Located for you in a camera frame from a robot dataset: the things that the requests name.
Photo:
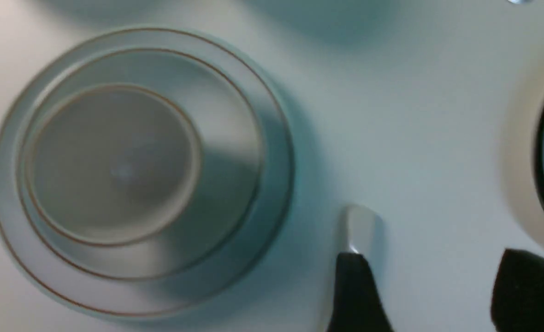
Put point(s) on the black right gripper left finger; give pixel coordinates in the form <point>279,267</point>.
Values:
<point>357,306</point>

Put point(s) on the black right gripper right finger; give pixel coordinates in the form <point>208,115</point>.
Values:
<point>517,302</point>

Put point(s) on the white ceramic soup spoon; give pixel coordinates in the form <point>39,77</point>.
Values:
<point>362,232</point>

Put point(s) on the white bowl with thin rim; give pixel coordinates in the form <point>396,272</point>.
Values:
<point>232,143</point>

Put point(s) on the plain white cup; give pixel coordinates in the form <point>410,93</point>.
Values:
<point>112,165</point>

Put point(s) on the large white plate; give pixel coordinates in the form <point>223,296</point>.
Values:
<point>160,297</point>

